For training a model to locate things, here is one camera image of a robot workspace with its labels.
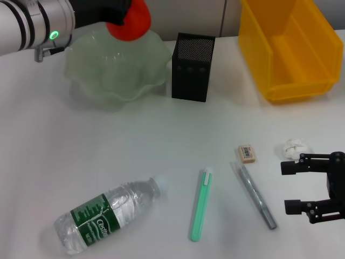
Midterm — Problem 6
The yellow plastic storage bin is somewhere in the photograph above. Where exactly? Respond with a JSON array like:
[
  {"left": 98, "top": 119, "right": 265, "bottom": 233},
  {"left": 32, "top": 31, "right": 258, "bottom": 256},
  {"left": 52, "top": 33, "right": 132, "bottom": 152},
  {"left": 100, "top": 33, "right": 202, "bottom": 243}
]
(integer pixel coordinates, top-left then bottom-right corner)
[{"left": 238, "top": 0, "right": 344, "bottom": 105}]

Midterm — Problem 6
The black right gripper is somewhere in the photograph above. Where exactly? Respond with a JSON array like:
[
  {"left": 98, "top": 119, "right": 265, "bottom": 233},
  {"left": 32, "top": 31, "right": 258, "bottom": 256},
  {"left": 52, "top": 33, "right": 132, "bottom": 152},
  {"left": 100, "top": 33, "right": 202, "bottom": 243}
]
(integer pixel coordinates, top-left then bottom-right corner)
[{"left": 280, "top": 151, "right": 345, "bottom": 224}]

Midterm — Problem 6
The white paper ball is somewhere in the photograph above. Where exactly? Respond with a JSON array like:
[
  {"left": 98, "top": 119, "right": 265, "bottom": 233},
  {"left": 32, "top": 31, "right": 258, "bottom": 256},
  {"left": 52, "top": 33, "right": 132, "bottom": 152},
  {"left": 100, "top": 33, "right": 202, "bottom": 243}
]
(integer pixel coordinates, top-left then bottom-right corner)
[{"left": 282, "top": 138, "right": 308, "bottom": 159}]

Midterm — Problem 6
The mint green pen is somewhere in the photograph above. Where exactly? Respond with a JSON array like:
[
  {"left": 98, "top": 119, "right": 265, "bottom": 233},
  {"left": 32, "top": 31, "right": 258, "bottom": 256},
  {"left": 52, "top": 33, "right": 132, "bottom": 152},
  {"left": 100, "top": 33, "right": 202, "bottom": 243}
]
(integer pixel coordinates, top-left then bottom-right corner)
[{"left": 190, "top": 166, "right": 213, "bottom": 242}]

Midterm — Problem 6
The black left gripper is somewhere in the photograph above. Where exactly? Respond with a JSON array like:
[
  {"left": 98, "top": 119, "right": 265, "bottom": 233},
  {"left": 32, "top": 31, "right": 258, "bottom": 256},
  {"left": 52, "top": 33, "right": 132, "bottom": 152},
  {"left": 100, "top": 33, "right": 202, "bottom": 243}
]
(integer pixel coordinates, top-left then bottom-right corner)
[{"left": 72, "top": 0, "right": 133, "bottom": 29}]

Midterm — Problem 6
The green glass fruit bowl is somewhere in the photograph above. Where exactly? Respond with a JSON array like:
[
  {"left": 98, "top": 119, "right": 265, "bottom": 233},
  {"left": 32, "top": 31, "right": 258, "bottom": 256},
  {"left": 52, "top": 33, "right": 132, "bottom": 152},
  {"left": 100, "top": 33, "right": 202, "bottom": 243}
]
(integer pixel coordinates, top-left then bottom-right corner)
[{"left": 64, "top": 28, "right": 168, "bottom": 112}]

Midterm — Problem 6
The grey pen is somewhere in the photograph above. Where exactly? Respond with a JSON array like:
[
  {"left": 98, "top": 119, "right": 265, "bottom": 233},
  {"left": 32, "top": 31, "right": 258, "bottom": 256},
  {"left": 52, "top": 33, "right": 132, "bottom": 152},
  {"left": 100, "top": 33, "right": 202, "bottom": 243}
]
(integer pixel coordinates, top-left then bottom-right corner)
[{"left": 230, "top": 161, "right": 278, "bottom": 230}]

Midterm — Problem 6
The black mesh pen holder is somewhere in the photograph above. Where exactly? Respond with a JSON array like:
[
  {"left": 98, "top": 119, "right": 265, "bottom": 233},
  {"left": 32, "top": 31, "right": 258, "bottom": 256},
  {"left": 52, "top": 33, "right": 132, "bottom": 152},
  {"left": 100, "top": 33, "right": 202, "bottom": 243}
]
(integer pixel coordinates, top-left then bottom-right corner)
[{"left": 171, "top": 32, "right": 216, "bottom": 103}]

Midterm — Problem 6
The red pomegranate toy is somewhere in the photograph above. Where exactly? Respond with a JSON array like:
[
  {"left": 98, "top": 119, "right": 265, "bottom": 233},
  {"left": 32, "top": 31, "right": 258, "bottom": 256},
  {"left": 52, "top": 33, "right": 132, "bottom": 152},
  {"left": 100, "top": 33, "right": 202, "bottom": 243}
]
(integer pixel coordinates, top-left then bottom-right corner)
[{"left": 105, "top": 0, "right": 152, "bottom": 42}]

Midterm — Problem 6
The clear water bottle green label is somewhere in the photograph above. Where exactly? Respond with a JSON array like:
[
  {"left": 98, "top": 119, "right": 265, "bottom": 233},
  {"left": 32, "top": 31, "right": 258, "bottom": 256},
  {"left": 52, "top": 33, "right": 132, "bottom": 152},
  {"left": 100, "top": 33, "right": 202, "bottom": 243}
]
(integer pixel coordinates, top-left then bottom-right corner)
[{"left": 53, "top": 175, "right": 170, "bottom": 256}]

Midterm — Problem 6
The beige eraser with barcode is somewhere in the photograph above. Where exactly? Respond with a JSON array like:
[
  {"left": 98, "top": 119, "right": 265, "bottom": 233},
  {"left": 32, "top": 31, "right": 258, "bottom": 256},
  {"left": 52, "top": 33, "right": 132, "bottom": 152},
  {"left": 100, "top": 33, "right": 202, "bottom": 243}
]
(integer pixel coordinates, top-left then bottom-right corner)
[{"left": 238, "top": 145, "right": 257, "bottom": 164}]

